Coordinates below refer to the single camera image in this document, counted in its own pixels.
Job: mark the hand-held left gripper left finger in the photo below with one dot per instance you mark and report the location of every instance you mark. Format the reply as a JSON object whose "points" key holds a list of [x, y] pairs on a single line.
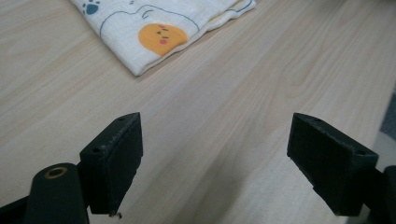
{"points": [[115, 168]]}

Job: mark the white printed cloth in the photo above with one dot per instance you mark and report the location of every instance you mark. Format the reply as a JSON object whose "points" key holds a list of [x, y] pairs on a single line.
{"points": [[155, 31]]}

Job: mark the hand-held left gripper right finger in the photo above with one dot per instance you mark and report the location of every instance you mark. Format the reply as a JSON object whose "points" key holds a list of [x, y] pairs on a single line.
{"points": [[333, 165]]}

